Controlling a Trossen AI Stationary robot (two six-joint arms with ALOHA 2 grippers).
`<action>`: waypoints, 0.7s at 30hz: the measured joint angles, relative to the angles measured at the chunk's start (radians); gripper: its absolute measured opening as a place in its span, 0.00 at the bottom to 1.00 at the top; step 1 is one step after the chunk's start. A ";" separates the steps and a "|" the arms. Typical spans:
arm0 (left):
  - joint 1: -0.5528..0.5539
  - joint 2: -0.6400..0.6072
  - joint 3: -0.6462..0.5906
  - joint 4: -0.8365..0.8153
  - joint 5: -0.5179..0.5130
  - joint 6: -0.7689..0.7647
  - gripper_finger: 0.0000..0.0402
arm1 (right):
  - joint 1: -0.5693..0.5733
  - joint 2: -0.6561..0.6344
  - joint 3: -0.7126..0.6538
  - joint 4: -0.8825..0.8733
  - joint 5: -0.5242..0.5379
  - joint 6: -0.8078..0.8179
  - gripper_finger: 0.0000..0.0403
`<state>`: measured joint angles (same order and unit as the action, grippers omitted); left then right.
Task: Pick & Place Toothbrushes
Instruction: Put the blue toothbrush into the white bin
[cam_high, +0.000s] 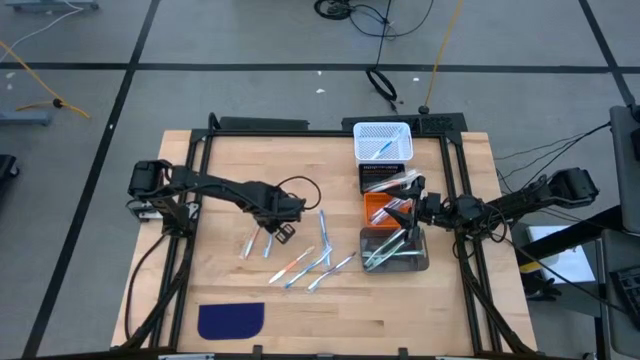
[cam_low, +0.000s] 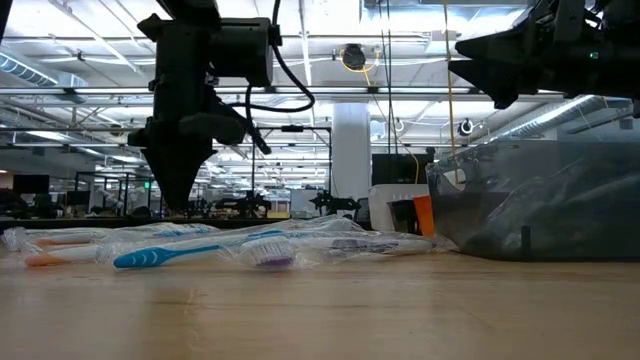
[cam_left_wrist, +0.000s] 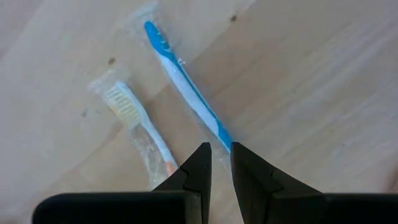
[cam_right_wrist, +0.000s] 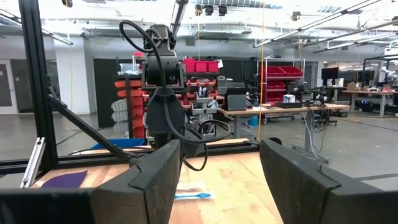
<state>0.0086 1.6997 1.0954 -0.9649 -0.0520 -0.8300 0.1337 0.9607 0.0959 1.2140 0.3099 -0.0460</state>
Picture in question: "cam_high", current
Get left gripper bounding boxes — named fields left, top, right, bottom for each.
left=254, top=192, right=306, bottom=245

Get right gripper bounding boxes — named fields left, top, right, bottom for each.
left=382, top=174, right=454, bottom=246

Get white toothbrush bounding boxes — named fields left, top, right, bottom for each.
left=379, top=197, right=414, bottom=217
left=372, top=198, right=411, bottom=226

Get red toothbrush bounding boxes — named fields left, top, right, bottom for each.
left=239, top=223, right=262, bottom=261
left=363, top=168, right=422, bottom=195

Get green toothbrush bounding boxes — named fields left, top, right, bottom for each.
left=369, top=248, right=426, bottom=258
left=363, top=234, right=409, bottom=270
left=362, top=228, right=407, bottom=264

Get orange perforated plastic basket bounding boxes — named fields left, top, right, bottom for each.
left=363, top=192, right=414, bottom=230

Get black perforated plastic basket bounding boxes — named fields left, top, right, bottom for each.
left=358, top=163, right=407, bottom=195

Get purple toothbrush in clear wrapper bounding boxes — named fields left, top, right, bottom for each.
left=306, top=251, right=358, bottom=294

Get smoky grey translucent bin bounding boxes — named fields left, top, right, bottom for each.
left=358, top=224, right=430, bottom=274

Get white perforated plastic basket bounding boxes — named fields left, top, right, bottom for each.
left=352, top=121, right=414, bottom=167

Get black perforated panel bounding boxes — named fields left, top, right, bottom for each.
left=341, top=112, right=469, bottom=135

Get dark blue mat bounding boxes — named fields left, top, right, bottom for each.
left=197, top=302, right=265, bottom=341

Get black flat panel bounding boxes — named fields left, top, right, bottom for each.
left=218, top=116, right=310, bottom=132

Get white box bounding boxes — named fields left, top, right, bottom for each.
left=527, top=224, right=597, bottom=285

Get grey desk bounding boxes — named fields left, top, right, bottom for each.
left=608, top=104, right=640, bottom=232

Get black keyboard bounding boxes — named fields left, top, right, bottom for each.
left=612, top=264, right=640, bottom=332

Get black caster wheel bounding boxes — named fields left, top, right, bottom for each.
left=0, top=153, right=21, bottom=180

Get grey table foot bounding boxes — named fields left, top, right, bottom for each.
left=0, top=110, right=52, bottom=127
left=3, top=0, right=100, bottom=12

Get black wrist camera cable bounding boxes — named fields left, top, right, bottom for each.
left=276, top=174, right=323, bottom=211

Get black cable loop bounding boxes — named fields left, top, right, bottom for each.
left=448, top=234, right=467, bottom=261

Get black aluminium table frame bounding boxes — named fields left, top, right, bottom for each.
left=119, top=112, right=539, bottom=357

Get silver clamp bracket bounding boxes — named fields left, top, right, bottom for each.
left=131, top=202, right=170, bottom=221

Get black hanging cable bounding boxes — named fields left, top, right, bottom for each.
left=364, top=0, right=400, bottom=114

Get black floor cables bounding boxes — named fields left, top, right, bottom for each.
left=493, top=121, right=612, bottom=182

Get yellow hanging cable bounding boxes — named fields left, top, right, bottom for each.
left=422, top=0, right=464, bottom=115

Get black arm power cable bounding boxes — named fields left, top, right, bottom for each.
left=123, top=233, right=170, bottom=342

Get black coiled floor cable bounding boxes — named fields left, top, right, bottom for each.
left=313, top=0, right=352, bottom=21

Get yellow floor cable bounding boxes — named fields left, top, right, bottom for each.
left=0, top=39, right=92, bottom=120

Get white floor cable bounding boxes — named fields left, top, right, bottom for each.
left=0, top=0, right=85, bottom=51

